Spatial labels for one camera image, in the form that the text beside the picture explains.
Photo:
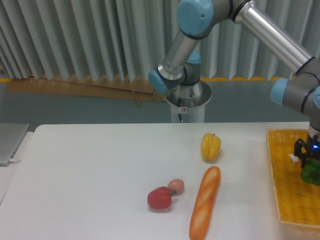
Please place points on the yellow woven basket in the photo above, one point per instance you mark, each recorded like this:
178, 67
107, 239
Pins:
297, 202

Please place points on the brown egg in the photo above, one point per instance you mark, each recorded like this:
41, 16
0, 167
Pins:
176, 186

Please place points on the white paper tag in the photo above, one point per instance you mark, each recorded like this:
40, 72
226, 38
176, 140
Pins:
294, 158

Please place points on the yellow bell pepper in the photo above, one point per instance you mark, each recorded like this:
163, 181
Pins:
210, 147

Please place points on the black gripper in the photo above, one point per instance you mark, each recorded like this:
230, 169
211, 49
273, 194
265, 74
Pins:
307, 149

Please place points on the green bell pepper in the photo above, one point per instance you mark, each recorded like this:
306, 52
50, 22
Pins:
310, 172

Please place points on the brown cardboard sheet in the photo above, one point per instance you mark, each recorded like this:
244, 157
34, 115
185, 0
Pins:
138, 90

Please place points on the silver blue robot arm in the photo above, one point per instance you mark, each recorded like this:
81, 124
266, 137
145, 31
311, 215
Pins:
249, 38

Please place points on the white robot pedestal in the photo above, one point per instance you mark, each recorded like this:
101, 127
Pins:
188, 102

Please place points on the silver laptop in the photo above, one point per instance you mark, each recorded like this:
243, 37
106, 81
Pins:
11, 136

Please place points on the red bell pepper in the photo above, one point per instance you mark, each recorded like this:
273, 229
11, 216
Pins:
160, 198

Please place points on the orange baguette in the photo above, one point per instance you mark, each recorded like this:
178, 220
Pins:
204, 203

